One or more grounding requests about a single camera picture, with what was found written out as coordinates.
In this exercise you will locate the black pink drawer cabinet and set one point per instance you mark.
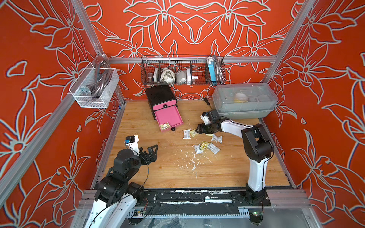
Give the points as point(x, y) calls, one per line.
point(159, 94)

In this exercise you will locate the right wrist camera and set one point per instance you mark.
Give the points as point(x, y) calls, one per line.
point(205, 117)

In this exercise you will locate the white cookie packet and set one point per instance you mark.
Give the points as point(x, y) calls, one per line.
point(217, 139)
point(186, 134)
point(213, 148)
point(197, 149)

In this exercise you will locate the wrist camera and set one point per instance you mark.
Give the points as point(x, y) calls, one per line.
point(131, 143)
point(205, 117)

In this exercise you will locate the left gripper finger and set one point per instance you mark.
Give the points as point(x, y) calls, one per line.
point(148, 158)
point(152, 150)

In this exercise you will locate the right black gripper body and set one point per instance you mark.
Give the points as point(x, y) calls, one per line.
point(209, 128)

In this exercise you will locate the green cookie packet large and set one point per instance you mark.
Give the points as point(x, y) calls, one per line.
point(164, 126)

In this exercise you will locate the grey plastic storage box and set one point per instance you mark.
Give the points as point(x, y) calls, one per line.
point(244, 101)

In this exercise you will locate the blue box in basket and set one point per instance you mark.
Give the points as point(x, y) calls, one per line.
point(211, 67)

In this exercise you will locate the black wire wall basket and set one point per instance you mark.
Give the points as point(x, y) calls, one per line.
point(189, 70)

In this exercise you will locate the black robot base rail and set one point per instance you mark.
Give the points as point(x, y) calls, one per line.
point(201, 201)

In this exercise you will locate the white cloth in basket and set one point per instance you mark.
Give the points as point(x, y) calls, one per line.
point(167, 76)

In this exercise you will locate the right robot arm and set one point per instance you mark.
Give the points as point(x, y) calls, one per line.
point(257, 147)

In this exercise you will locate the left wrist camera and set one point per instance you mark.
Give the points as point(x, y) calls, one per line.
point(131, 143)

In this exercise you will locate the clear plastic wall bin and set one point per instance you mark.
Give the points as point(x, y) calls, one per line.
point(95, 87)

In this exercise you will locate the green cookie packet small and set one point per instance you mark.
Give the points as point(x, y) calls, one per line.
point(204, 145)

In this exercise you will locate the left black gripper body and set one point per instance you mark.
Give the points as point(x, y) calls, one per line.
point(137, 162)

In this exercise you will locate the pink top drawer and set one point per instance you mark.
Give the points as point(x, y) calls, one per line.
point(164, 105)

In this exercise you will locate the black handled screwdriver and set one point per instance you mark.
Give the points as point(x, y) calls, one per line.
point(207, 102)

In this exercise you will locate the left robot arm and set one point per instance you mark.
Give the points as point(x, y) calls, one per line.
point(116, 195)

